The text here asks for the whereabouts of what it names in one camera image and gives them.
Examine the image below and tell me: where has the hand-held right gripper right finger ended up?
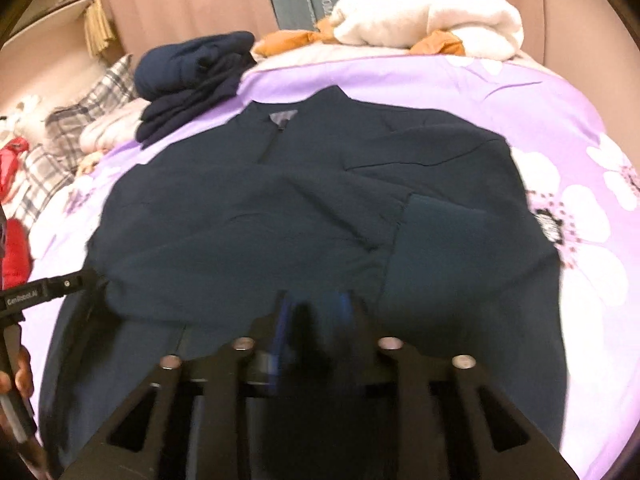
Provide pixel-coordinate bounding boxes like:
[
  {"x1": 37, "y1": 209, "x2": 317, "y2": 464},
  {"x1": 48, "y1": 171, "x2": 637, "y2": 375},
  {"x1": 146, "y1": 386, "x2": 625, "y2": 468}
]
[{"x1": 332, "y1": 287, "x2": 581, "y2": 480}]

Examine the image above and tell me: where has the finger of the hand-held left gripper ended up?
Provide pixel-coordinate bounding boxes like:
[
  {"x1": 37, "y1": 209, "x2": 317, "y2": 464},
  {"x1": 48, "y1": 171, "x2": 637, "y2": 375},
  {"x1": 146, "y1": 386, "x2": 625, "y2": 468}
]
[{"x1": 42, "y1": 269, "x2": 107, "y2": 297}]

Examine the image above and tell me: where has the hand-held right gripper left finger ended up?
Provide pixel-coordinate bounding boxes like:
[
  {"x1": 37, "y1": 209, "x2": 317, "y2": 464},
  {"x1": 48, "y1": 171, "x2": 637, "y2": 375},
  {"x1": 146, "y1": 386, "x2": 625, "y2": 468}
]
[{"x1": 60, "y1": 287, "x2": 301, "y2": 480}]

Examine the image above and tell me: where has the navy zip jacket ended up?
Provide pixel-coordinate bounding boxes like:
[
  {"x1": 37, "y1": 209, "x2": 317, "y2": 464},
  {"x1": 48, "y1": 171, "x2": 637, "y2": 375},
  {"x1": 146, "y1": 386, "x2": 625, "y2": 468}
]
[{"x1": 37, "y1": 85, "x2": 576, "y2": 480}]

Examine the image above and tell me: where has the folded navy clothes stack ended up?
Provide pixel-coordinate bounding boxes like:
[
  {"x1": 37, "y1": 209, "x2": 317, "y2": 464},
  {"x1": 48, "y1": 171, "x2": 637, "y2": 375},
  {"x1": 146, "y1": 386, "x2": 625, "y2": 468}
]
[{"x1": 134, "y1": 31, "x2": 258, "y2": 148}]

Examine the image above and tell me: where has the person's left hand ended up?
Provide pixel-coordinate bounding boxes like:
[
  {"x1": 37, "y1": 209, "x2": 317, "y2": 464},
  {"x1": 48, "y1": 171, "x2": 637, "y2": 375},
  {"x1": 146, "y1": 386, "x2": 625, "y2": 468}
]
[{"x1": 0, "y1": 347, "x2": 36, "y2": 433}]

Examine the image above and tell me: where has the dark red down jacket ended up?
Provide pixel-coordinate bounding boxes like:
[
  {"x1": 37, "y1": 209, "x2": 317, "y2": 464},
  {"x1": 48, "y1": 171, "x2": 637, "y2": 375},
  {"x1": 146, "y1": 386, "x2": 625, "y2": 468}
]
[{"x1": 0, "y1": 217, "x2": 33, "y2": 291}]

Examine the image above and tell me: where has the small plaid pillow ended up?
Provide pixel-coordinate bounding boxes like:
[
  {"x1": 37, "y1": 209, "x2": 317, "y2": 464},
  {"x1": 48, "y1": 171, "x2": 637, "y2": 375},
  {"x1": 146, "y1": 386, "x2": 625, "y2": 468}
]
[{"x1": 10, "y1": 145, "x2": 76, "y2": 231}]

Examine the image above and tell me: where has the peach cloth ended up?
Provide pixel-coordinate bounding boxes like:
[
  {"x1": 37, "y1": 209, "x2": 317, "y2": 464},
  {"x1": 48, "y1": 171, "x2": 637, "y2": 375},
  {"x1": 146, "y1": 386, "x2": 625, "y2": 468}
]
[{"x1": 75, "y1": 151, "x2": 108, "y2": 176}]

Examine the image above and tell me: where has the bright red down jacket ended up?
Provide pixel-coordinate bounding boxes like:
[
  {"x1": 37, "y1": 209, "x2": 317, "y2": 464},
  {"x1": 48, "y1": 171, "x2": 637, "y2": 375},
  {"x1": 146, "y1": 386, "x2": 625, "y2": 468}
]
[{"x1": 0, "y1": 136, "x2": 31, "y2": 201}]

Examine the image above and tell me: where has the large plaid pillow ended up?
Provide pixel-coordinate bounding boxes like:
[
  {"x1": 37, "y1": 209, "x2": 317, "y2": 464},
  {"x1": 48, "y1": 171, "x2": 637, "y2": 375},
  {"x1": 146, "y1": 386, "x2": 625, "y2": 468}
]
[{"x1": 45, "y1": 54, "x2": 138, "y2": 148}]

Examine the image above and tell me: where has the purple floral blanket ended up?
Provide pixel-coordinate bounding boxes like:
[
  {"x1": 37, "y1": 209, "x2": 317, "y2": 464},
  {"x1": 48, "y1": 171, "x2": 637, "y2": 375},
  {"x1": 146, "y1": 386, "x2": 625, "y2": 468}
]
[{"x1": 20, "y1": 55, "x2": 640, "y2": 480}]

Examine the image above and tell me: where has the pink curtain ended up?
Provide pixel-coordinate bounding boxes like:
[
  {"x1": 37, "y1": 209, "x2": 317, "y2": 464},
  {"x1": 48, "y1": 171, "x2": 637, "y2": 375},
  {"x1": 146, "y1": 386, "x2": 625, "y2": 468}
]
[{"x1": 90, "y1": 0, "x2": 601, "y2": 71}]

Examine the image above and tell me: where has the white wall shelf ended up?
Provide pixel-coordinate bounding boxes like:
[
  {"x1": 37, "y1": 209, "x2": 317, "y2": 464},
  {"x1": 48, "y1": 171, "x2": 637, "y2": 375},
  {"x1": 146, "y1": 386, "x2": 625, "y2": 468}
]
[{"x1": 0, "y1": 0, "x2": 96, "y2": 46}]

